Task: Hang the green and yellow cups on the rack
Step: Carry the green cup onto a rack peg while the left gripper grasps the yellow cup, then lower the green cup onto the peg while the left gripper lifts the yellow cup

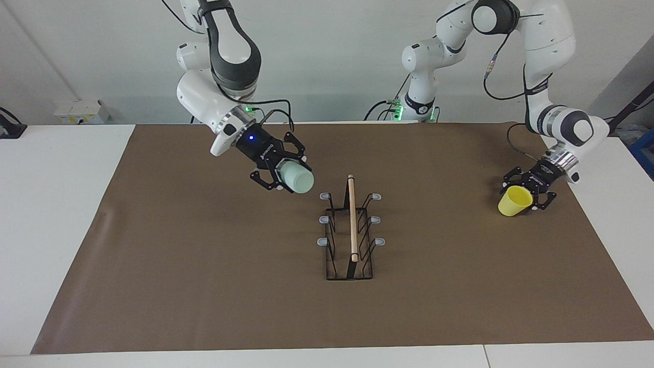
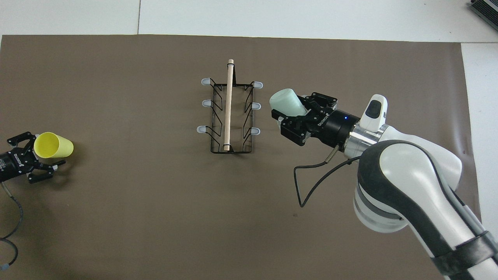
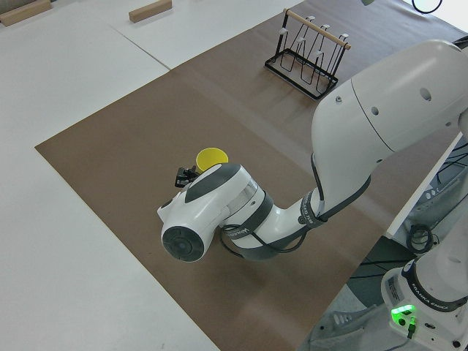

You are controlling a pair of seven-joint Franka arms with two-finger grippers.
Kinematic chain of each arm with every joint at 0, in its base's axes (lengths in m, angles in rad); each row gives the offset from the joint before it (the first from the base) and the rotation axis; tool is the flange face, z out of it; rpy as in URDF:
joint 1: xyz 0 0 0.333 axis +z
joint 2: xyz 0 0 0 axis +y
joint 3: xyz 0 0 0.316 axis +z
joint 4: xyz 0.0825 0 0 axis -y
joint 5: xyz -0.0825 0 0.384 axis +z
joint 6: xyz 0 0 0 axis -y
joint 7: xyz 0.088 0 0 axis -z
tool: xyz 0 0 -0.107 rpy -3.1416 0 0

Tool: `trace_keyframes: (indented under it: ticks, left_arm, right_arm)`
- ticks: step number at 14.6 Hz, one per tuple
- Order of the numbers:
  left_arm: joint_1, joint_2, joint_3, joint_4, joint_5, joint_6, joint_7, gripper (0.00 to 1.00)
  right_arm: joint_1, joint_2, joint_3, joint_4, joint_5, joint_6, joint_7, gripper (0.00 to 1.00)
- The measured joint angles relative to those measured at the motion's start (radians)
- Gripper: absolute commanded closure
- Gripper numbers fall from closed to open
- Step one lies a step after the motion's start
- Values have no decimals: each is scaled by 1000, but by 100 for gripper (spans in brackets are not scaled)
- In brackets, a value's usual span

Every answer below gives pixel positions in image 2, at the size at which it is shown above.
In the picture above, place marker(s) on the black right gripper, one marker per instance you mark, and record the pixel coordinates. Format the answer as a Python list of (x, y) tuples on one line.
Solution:
[(332, 126)]

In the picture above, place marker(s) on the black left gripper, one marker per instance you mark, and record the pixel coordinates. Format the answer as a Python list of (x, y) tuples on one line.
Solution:
[(13, 165)]

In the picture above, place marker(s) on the yellow plastic cup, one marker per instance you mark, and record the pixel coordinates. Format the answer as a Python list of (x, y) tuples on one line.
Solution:
[(48, 144)]

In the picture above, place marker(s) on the green plastic cup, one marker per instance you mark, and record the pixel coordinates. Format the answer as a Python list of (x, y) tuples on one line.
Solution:
[(286, 102)]

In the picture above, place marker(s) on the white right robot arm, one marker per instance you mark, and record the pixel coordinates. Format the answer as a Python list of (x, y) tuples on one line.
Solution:
[(408, 175)]

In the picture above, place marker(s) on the brown table mat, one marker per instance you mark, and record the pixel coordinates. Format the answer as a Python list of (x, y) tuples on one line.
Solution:
[(155, 214)]

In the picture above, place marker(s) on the grey ribbed device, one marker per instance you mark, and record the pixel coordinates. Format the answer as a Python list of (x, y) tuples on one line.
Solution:
[(486, 7)]

